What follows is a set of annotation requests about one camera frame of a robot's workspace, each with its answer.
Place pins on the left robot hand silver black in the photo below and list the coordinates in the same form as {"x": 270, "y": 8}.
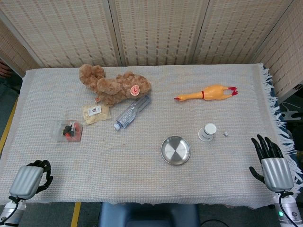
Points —
{"x": 26, "y": 179}

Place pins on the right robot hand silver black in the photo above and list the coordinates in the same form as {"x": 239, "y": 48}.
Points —
{"x": 277, "y": 172}

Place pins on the small white die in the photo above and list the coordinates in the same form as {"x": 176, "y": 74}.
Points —
{"x": 225, "y": 134}

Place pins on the white paper cup blue print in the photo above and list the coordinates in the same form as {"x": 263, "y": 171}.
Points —
{"x": 208, "y": 132}

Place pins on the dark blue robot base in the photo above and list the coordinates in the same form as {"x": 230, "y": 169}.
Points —
{"x": 146, "y": 215}

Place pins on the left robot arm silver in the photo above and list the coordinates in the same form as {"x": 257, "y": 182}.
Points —
{"x": 9, "y": 212}

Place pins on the round stainless steel plate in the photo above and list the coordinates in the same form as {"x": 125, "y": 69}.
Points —
{"x": 175, "y": 150}

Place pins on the white metal stand foot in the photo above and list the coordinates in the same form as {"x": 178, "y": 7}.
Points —
{"x": 290, "y": 115}

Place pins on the clear bag of small items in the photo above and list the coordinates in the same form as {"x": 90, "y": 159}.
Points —
{"x": 68, "y": 131}

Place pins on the beige waffle weave tablecloth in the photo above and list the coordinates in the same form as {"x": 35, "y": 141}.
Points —
{"x": 118, "y": 165}

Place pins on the clear bag of beige snacks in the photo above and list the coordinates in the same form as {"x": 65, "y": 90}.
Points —
{"x": 95, "y": 114}

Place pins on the yellow rubber chicken toy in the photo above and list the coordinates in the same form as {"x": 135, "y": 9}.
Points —
{"x": 210, "y": 93}

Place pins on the clear plastic water bottle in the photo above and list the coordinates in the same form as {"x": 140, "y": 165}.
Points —
{"x": 131, "y": 113}

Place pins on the brown plush teddy bear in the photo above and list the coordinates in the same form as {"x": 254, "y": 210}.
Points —
{"x": 113, "y": 87}

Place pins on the woven bamboo folding screen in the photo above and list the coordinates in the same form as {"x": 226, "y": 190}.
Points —
{"x": 154, "y": 30}

